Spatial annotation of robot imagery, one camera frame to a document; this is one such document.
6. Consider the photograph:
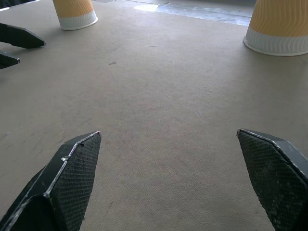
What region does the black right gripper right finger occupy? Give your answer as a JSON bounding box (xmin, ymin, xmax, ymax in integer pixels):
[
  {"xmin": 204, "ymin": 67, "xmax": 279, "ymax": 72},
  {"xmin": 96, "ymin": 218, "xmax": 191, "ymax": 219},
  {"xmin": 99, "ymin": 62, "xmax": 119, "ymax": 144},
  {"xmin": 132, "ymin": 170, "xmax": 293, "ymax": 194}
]
[{"xmin": 236, "ymin": 128, "xmax": 308, "ymax": 231}]

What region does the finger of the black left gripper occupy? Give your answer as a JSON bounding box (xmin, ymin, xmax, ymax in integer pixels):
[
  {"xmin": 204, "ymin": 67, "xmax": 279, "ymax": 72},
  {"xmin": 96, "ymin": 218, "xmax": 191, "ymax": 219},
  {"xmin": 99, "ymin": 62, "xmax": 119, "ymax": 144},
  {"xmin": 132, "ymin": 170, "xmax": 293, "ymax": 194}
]
[
  {"xmin": 0, "ymin": 23, "xmax": 46, "ymax": 50},
  {"xmin": 0, "ymin": 50, "xmax": 21, "ymax": 70}
]

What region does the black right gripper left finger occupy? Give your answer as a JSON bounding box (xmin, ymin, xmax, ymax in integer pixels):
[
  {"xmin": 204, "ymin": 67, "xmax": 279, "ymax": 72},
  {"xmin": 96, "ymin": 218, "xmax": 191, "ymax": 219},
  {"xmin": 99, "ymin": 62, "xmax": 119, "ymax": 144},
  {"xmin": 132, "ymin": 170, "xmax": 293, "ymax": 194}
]
[{"xmin": 0, "ymin": 131, "xmax": 102, "ymax": 231}]

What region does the orange and white paper cup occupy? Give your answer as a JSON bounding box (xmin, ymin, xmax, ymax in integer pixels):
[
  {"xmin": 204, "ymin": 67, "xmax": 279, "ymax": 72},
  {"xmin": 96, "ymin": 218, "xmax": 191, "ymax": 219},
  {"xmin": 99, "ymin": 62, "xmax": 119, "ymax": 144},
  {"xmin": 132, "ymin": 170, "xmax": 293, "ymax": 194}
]
[
  {"xmin": 243, "ymin": 0, "xmax": 308, "ymax": 57},
  {"xmin": 52, "ymin": 0, "xmax": 99, "ymax": 31}
]

